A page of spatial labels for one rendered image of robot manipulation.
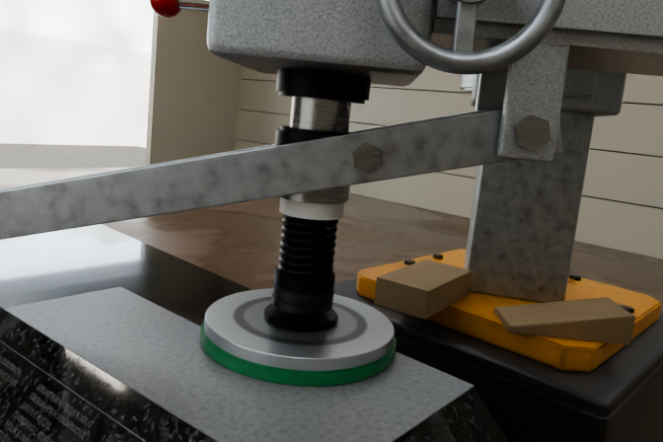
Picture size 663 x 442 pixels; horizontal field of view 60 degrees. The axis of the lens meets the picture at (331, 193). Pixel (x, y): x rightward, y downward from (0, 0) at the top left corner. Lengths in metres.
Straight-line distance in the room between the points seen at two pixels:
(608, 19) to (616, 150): 6.02
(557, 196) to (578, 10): 0.66
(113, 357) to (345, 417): 0.24
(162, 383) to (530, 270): 0.80
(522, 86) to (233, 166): 0.28
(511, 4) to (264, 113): 8.85
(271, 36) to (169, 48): 8.51
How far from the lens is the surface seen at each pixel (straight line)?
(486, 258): 1.18
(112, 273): 0.89
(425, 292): 0.98
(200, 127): 9.39
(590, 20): 0.56
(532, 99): 0.55
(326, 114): 0.59
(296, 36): 0.52
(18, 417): 0.65
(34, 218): 0.67
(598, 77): 1.14
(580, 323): 1.04
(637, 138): 6.53
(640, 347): 1.22
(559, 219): 1.17
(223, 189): 0.59
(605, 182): 6.60
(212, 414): 0.53
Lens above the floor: 1.11
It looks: 8 degrees down
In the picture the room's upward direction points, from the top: 6 degrees clockwise
